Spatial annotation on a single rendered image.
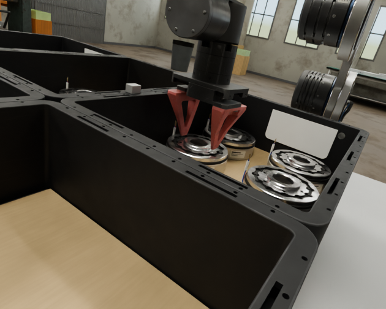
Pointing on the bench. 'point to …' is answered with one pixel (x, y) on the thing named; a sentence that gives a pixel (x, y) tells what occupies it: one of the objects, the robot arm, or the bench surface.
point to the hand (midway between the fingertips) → (199, 137)
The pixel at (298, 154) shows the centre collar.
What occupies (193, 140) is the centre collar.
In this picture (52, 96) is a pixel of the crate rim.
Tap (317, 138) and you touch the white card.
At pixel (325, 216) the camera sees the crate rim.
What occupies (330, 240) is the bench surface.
